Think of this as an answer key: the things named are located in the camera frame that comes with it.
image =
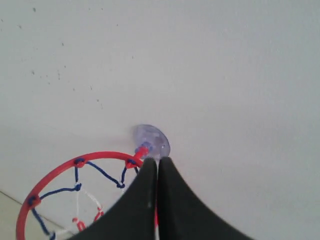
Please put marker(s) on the clear suction cup mount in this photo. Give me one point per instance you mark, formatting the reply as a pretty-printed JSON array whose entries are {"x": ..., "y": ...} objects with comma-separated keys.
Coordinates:
[{"x": 152, "y": 139}]

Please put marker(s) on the red white blue hoop net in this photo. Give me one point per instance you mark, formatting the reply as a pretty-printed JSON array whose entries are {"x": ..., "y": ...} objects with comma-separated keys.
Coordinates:
[{"x": 88, "y": 208}]

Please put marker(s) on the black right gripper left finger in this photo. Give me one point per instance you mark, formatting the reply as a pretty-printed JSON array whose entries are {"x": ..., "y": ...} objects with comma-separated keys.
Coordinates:
[{"x": 132, "y": 217}]

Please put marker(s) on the red mini basketball hoop rim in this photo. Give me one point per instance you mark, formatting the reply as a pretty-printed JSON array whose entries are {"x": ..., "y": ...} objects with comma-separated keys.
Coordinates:
[{"x": 34, "y": 199}]

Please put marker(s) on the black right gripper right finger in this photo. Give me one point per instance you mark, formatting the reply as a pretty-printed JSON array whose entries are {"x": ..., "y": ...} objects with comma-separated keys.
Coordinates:
[{"x": 182, "y": 215}]

